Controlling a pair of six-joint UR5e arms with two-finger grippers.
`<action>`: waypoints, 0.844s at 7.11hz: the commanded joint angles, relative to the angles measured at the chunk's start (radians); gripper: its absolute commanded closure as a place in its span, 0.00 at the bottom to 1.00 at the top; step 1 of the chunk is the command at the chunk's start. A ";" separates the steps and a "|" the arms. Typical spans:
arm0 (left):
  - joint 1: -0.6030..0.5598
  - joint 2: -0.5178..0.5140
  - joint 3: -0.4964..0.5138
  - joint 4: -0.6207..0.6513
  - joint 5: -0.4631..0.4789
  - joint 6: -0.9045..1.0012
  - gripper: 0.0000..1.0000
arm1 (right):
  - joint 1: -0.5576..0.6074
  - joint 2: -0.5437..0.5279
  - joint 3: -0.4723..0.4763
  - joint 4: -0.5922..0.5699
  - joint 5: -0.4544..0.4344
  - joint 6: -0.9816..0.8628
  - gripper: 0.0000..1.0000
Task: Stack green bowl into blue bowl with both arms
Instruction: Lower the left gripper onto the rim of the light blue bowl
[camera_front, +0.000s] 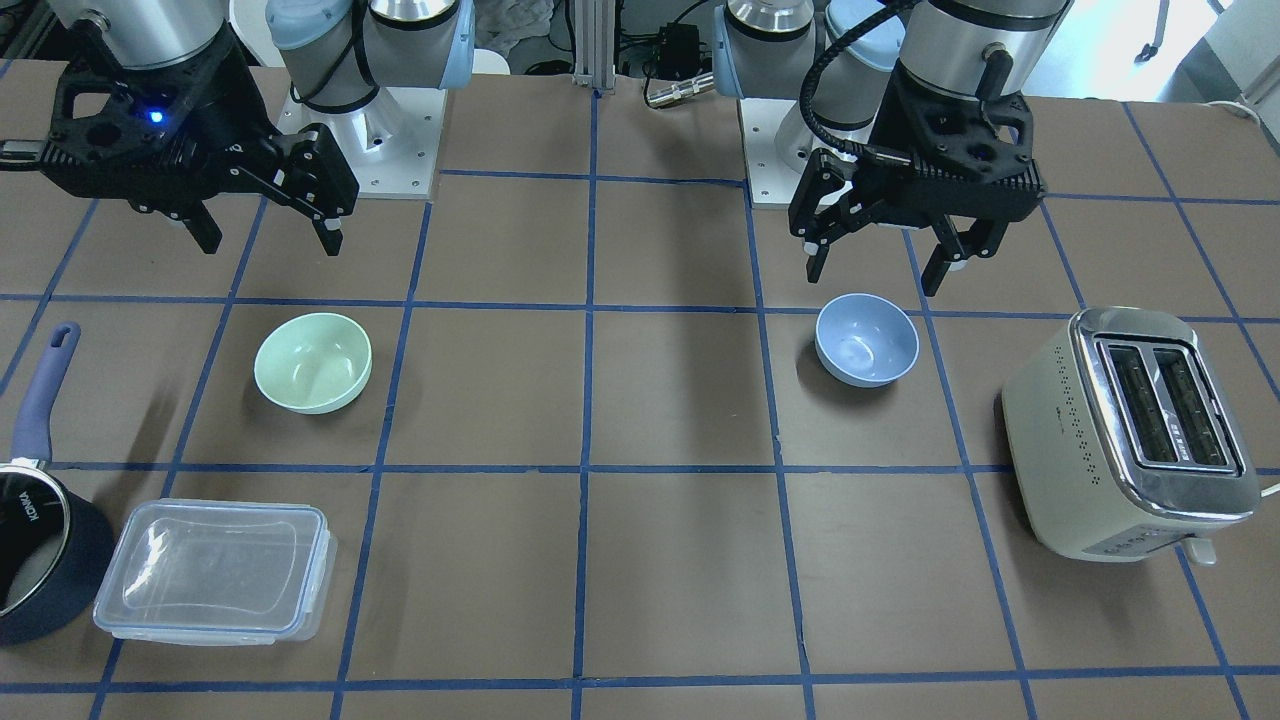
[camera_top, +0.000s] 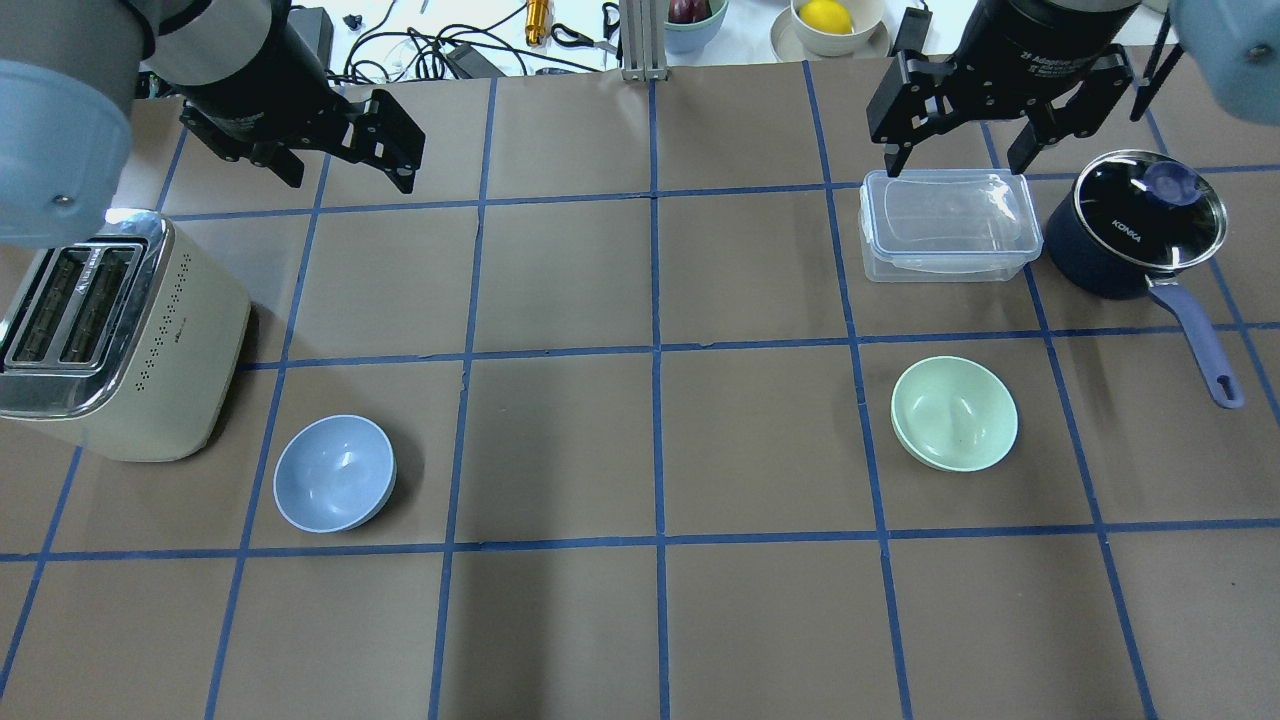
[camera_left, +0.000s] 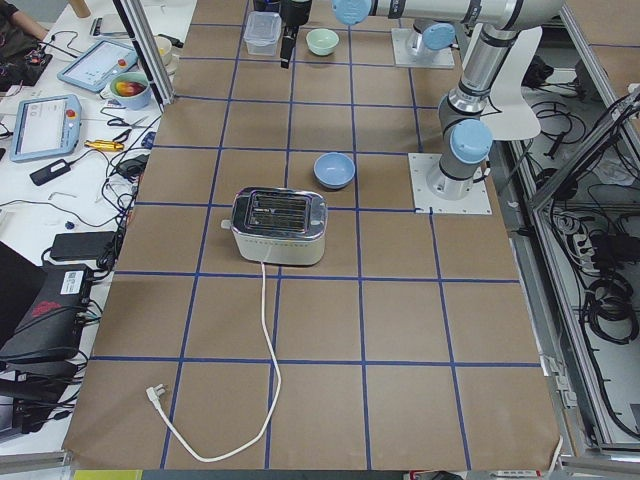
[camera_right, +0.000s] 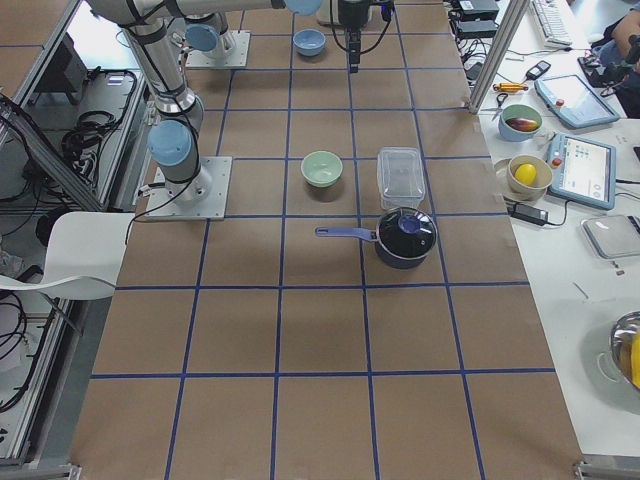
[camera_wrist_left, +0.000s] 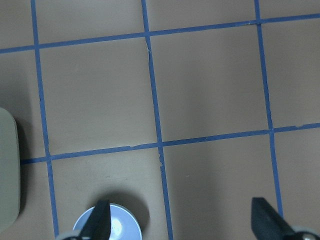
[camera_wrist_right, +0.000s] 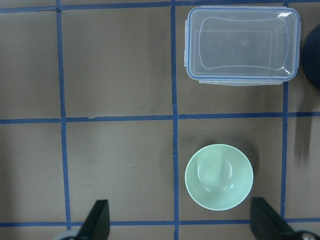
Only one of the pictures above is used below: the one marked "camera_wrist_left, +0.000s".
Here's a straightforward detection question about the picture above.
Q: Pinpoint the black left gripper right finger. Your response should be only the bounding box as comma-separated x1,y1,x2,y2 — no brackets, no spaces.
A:
250,197,295,240

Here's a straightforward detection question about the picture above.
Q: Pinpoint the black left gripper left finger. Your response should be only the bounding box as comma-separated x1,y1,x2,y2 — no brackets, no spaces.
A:
78,200,111,240

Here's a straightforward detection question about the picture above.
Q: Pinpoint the blue plastic bowl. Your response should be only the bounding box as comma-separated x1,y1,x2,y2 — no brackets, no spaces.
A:
73,203,142,240

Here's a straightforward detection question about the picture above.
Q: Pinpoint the cream white toaster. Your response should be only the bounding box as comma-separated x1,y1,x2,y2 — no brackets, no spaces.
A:
0,108,21,232

